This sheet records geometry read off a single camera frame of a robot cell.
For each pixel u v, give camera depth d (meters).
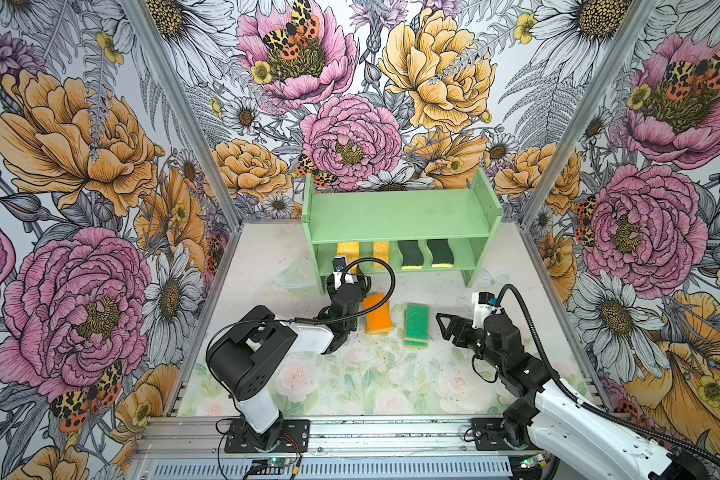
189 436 0.77
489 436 0.73
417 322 0.90
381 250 0.94
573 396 0.52
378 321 0.89
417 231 1.28
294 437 0.75
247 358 0.47
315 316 0.73
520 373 0.59
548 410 0.55
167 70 0.80
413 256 0.94
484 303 0.73
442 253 0.94
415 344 0.88
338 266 0.76
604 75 0.82
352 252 0.89
